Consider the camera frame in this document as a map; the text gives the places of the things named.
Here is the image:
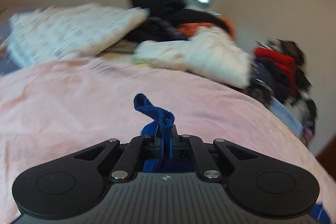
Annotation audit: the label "blue knit sweater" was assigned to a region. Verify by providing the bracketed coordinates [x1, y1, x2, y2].
[133, 93, 331, 223]

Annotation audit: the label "pile of dark and red clothes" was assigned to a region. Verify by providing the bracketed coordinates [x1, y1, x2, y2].
[246, 39, 318, 145]

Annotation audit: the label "pink bed blanket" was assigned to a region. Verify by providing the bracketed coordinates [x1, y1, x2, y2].
[1, 58, 335, 223]

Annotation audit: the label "black clothes by window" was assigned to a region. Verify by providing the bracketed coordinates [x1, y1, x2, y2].
[123, 0, 235, 44]

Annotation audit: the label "light blue knit blanket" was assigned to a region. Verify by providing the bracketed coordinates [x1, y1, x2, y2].
[269, 97, 303, 138]

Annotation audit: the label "white puffer jacket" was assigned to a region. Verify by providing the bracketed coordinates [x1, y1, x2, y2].
[133, 27, 251, 89]

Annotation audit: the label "white patterned pillow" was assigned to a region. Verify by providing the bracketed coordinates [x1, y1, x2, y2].
[6, 3, 149, 68]

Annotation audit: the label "brown wooden door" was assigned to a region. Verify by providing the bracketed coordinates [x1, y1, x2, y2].
[316, 137, 336, 178]

